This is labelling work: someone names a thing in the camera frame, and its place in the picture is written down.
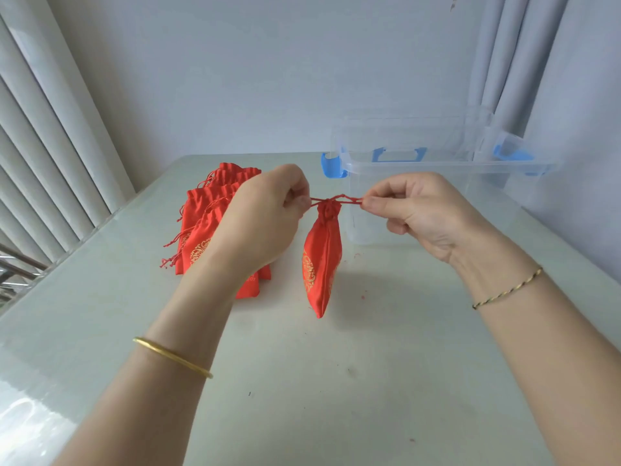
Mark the clear plastic storage box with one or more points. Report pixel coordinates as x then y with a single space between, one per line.
436 167

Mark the pile of red drawstring pouches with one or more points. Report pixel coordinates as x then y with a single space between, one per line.
204 223

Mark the person's right hand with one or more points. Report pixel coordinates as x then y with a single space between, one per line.
432 213

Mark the grey curtain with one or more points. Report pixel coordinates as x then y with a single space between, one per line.
558 67

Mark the metal railing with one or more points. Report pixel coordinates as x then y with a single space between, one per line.
22 257

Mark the person's left forearm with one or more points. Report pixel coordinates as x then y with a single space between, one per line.
145 412

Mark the gold bangle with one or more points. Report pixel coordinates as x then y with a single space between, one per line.
170 355

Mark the person's right forearm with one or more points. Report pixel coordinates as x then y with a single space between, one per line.
543 363

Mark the person's left hand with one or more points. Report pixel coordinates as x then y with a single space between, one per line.
262 218

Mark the white vertical blinds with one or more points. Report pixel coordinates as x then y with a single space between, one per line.
48 140

